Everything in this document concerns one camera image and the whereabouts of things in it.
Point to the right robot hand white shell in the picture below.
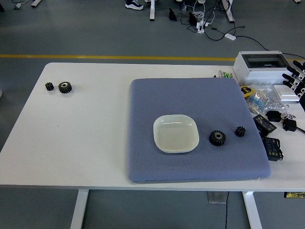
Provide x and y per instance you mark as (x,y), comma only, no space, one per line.
(296,76)

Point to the white power adapter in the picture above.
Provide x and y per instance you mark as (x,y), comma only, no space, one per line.
(230,36)

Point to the white electrical enclosure box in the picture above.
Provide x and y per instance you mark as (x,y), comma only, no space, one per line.
(259,71)

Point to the blue-grey quilted mat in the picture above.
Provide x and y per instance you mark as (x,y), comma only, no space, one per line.
(181,100)

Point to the white power strip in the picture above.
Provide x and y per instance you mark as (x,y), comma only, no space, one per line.
(202,25)

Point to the large black gear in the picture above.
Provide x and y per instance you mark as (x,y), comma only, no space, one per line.
(217,138)
(65,87)

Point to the small black gear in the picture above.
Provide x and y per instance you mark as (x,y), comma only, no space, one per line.
(49,86)
(240,131)

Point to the white table leg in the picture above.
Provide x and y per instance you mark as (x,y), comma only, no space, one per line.
(79,210)
(251,210)

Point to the black charger block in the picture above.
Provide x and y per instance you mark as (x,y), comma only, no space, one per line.
(192,18)

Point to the yellow tape measure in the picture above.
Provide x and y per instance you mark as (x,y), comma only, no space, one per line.
(246,91)

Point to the black digital meter module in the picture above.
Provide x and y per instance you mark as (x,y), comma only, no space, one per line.
(272,148)
(264,125)

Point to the white flat switch plate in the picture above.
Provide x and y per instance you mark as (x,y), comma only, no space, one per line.
(284,93)

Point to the white and blue sneaker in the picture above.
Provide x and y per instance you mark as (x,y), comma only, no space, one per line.
(134,4)

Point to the green and white connectors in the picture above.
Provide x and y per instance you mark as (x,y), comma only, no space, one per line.
(225,74)

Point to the white desk leg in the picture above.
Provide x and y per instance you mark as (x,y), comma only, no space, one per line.
(153,9)
(228,10)

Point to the small black adapter block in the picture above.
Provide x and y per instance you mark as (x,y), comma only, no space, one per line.
(274,115)

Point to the white square dish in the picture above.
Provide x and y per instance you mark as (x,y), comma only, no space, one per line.
(175,133)

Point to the clear plastic bag of parts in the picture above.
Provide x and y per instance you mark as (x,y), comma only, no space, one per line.
(267,99)

